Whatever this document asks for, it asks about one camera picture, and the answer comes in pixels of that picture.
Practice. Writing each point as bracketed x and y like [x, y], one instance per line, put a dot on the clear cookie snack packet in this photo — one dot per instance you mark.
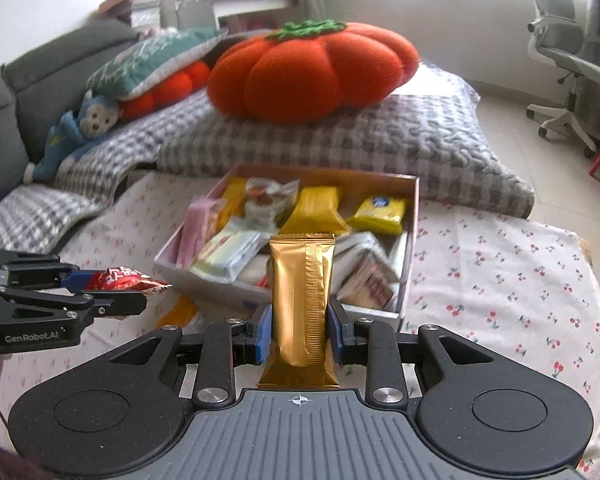
[267, 202]

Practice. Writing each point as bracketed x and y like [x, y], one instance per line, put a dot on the cherry print cloth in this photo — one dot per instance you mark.
[490, 285]

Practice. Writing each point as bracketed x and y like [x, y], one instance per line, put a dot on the grey checked blanket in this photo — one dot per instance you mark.
[90, 175]

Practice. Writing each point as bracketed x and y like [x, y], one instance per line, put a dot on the dark grey sofa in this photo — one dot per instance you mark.
[45, 75]

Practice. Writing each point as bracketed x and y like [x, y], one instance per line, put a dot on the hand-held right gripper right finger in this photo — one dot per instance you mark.
[332, 332]

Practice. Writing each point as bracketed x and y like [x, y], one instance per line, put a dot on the green snowflake pillow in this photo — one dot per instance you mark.
[150, 60]

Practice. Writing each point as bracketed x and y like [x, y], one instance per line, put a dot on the large orange pumpkin cushion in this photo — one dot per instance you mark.
[310, 70]

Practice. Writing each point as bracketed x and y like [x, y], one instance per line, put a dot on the red snack packet white print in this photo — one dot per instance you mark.
[125, 279]

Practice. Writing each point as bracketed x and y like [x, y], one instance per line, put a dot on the grey checked cushion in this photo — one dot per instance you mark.
[380, 145]

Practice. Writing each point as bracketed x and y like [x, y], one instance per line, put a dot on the pink clear snack packet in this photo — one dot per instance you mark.
[197, 230]

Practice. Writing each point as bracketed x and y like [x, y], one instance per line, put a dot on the grey office chair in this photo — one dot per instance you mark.
[575, 60]

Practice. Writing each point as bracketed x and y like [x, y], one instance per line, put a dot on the blue monkey plush toy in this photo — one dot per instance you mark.
[70, 140]

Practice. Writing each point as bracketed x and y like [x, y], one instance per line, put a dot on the small red-brown snack packet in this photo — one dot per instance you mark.
[372, 285]

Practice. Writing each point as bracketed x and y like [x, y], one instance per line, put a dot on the pale green snack packet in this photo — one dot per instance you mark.
[227, 255]

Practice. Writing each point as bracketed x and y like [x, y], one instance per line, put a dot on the dark maroon clothing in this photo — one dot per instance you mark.
[0, 460]

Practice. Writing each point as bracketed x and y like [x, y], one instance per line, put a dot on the stack of books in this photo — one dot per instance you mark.
[135, 5]

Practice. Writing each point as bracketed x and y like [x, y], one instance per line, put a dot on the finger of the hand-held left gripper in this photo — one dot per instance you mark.
[80, 279]
[115, 305]

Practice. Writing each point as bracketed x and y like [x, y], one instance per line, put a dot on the white paper snack packet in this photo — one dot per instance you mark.
[370, 247]

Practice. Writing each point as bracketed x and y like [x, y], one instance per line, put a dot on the gold snack bar packet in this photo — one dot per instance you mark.
[302, 300]

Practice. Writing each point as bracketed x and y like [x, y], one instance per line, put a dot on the large yellow snack packet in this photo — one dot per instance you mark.
[315, 210]

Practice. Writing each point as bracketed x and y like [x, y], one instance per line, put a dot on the small orange pumpkin cushion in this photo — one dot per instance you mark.
[170, 87]

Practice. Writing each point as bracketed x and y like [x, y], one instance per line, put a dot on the small orange snack packet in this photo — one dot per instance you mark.
[180, 314]

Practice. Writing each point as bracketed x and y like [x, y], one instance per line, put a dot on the pink cardboard box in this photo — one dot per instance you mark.
[410, 240]

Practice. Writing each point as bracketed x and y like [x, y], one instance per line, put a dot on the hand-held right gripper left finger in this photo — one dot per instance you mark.
[265, 332]

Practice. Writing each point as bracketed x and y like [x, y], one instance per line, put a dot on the yellow crimped snack packet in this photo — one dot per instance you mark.
[232, 200]

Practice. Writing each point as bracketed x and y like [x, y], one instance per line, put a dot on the yellow snack packet blue print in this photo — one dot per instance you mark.
[377, 212]

